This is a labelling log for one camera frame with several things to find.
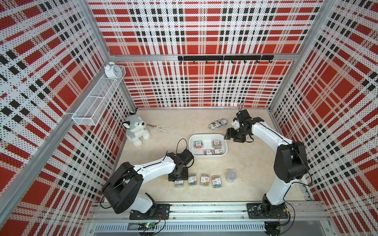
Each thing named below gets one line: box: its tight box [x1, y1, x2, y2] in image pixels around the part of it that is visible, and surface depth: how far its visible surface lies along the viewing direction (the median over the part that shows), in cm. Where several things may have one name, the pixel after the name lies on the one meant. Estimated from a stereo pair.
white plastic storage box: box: [189, 133, 228, 156], surface depth 100 cm
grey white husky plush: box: [122, 114, 151, 148], surface depth 92 cm
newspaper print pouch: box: [208, 118, 229, 131], surface depth 110 cm
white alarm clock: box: [103, 61, 123, 79], surface depth 82 cm
